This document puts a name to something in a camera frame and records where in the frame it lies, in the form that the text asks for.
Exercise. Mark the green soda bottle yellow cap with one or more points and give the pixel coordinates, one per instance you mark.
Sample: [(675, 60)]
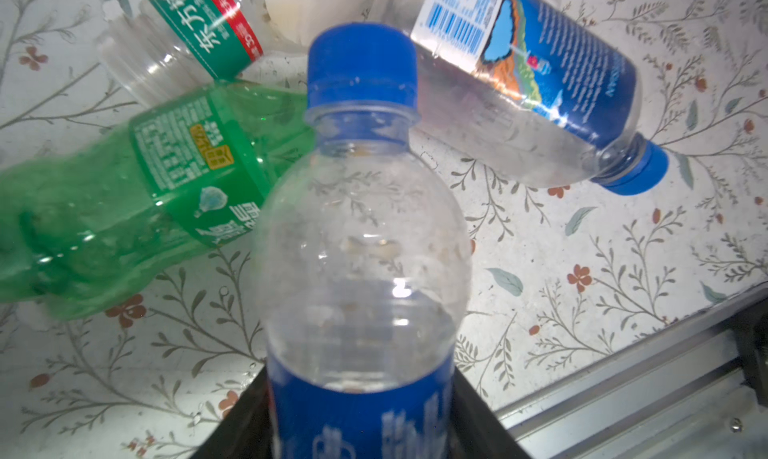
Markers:
[(82, 233)]

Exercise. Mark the pepsi bottle blue cap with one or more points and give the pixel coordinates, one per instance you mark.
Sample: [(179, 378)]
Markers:
[(362, 265)]

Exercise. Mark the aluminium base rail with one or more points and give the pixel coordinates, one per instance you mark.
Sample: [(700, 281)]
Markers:
[(695, 390)]

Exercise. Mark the clear bottle blue orange label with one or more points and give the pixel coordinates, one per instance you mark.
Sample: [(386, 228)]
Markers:
[(524, 89)]

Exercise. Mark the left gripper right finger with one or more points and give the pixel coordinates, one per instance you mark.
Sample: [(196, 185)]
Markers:
[(474, 431)]

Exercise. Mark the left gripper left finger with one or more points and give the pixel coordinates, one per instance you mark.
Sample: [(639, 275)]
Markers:
[(246, 432)]

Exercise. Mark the clear bottle sunflower label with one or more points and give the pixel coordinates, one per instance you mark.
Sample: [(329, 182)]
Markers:
[(171, 47)]

